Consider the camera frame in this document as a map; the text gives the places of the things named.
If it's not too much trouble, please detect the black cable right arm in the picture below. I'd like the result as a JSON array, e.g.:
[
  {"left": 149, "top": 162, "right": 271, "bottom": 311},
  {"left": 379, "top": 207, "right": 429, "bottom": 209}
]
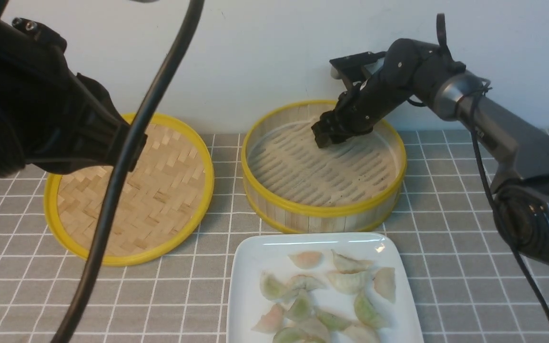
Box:
[{"left": 408, "top": 13, "right": 549, "bottom": 343}]

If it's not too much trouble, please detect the bamboo steamer basket yellow rim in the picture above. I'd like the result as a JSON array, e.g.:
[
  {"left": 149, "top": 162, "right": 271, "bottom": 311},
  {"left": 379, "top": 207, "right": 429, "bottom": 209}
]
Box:
[{"left": 240, "top": 100, "right": 407, "bottom": 233}]

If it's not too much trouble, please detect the green dumpling plate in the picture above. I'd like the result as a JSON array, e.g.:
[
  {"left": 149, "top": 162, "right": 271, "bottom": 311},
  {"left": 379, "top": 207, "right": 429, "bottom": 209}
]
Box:
[
  {"left": 272, "top": 326, "right": 325, "bottom": 343},
  {"left": 353, "top": 291, "right": 390, "bottom": 330},
  {"left": 315, "top": 308, "right": 351, "bottom": 332}
]

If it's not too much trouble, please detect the white square plate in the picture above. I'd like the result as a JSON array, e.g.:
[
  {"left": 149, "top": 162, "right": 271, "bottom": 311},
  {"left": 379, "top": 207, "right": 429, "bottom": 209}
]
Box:
[{"left": 227, "top": 232, "right": 424, "bottom": 343}]

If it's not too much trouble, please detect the pink dumpling plate left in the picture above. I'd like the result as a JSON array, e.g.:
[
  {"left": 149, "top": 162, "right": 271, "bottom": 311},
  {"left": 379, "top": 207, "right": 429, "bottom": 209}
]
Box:
[{"left": 251, "top": 303, "right": 285, "bottom": 334}]

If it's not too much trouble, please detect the bamboo steamer lid yellow rim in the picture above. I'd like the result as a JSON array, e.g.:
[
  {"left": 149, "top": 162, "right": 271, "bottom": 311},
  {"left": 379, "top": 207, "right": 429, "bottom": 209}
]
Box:
[{"left": 44, "top": 114, "right": 215, "bottom": 266}]

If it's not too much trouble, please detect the pink dumpling plate top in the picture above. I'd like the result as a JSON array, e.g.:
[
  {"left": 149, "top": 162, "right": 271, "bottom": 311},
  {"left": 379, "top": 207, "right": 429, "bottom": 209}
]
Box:
[{"left": 288, "top": 251, "right": 323, "bottom": 270}]

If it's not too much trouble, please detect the pale pink dumpling right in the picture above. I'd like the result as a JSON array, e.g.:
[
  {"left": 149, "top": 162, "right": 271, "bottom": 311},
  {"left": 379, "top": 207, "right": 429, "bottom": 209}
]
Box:
[{"left": 373, "top": 267, "right": 396, "bottom": 304}]

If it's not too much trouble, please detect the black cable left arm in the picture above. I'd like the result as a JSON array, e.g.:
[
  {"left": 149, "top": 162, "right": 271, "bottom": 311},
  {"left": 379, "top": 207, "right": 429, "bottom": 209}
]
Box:
[{"left": 51, "top": 0, "right": 206, "bottom": 343}]

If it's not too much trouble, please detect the white dumpling plate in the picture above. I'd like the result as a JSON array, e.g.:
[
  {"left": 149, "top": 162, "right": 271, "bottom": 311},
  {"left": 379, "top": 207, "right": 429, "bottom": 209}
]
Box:
[
  {"left": 326, "top": 271, "right": 372, "bottom": 295},
  {"left": 331, "top": 249, "right": 374, "bottom": 274},
  {"left": 341, "top": 323, "right": 381, "bottom": 343}
]

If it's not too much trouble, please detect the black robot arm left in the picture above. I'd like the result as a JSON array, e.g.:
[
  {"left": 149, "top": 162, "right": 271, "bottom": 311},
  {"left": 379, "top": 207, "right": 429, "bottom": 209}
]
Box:
[{"left": 0, "top": 0, "right": 131, "bottom": 178}]

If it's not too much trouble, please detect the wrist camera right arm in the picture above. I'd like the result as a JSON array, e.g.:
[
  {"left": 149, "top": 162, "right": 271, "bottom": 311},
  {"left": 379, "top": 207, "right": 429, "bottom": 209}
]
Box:
[{"left": 329, "top": 51, "right": 386, "bottom": 91}]

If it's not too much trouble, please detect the pale dumpling plate bottom centre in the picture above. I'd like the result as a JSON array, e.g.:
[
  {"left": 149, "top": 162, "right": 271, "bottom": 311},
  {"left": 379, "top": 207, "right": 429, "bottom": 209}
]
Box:
[{"left": 296, "top": 317, "right": 331, "bottom": 343}]

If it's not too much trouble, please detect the white dumpling plate centre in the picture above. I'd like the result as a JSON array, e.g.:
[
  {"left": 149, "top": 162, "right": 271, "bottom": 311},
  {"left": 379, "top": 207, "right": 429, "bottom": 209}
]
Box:
[{"left": 326, "top": 271, "right": 372, "bottom": 295}]

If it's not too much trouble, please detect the green dumpling plate lower centre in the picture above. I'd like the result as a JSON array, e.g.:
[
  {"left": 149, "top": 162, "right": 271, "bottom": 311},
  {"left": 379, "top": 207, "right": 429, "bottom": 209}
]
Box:
[{"left": 315, "top": 308, "right": 351, "bottom": 332}]

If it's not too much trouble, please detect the white dumpling plate top right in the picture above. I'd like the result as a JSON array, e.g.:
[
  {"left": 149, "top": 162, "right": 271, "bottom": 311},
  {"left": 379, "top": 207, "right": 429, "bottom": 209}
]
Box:
[{"left": 331, "top": 249, "right": 374, "bottom": 274}]

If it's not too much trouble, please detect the green dumpling plate right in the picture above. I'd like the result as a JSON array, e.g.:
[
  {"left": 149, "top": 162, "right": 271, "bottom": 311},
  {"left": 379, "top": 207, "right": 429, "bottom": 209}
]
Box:
[{"left": 353, "top": 291, "right": 390, "bottom": 330}]

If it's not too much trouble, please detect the green dumpling plate bottom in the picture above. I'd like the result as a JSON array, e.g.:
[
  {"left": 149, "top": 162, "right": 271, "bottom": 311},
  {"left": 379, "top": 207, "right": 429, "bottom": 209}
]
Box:
[{"left": 272, "top": 326, "right": 325, "bottom": 343}]

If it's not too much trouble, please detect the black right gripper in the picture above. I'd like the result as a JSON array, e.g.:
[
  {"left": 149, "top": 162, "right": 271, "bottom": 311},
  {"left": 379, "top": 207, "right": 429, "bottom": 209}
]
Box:
[{"left": 311, "top": 71, "right": 410, "bottom": 149}]

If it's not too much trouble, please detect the pink dumpling plate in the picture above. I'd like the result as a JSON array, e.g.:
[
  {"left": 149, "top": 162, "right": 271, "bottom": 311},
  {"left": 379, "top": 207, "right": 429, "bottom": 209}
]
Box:
[
  {"left": 288, "top": 251, "right": 323, "bottom": 270},
  {"left": 251, "top": 303, "right": 285, "bottom": 334}
]

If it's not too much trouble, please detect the white dumpling plate bottom right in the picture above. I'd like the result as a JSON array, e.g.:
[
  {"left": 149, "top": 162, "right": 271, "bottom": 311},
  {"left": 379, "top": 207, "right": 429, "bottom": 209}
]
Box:
[{"left": 341, "top": 323, "right": 381, "bottom": 343}]

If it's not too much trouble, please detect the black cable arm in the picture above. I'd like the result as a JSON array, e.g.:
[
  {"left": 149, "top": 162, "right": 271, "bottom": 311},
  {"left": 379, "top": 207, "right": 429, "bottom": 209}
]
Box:
[
  {"left": 408, "top": 13, "right": 549, "bottom": 343},
  {"left": 51, "top": 0, "right": 206, "bottom": 343}
]

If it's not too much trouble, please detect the pale green dumpling centre left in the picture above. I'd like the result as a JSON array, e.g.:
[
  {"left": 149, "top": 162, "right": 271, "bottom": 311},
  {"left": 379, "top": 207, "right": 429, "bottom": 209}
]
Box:
[{"left": 287, "top": 275, "right": 327, "bottom": 291}]

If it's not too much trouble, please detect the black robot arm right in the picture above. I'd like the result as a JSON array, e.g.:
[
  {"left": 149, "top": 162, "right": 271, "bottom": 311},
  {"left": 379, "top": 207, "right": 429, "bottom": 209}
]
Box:
[{"left": 311, "top": 39, "right": 549, "bottom": 265}]

